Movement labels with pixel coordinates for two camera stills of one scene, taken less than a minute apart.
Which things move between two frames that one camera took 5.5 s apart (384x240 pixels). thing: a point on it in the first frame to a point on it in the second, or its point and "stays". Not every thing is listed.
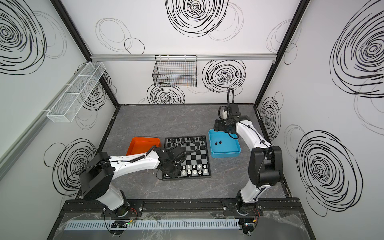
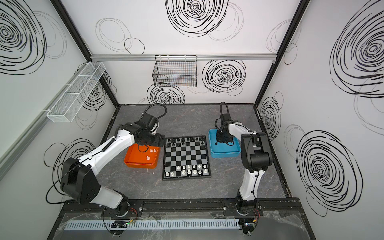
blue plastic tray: (222, 145) stays
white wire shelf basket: (71, 101) stays
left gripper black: (173, 167) to (155, 139)
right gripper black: (223, 127) to (225, 139)
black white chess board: (197, 164) stays
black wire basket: (175, 70) stays
